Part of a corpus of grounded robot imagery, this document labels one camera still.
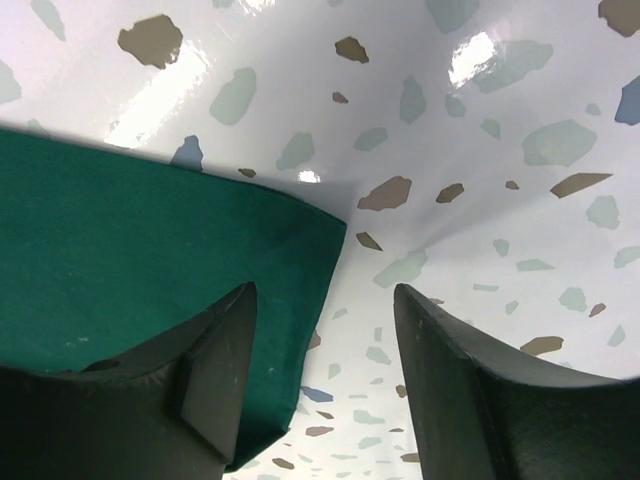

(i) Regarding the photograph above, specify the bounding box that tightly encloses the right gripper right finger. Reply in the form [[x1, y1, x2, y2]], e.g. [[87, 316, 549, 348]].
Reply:
[[394, 284, 639, 480]]

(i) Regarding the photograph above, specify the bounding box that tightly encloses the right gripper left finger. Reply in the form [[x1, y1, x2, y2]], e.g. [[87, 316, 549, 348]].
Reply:
[[1, 282, 257, 479]]

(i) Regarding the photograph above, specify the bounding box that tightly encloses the green surgical drape cloth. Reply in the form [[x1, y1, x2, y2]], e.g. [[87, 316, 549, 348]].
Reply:
[[1, 130, 346, 472]]

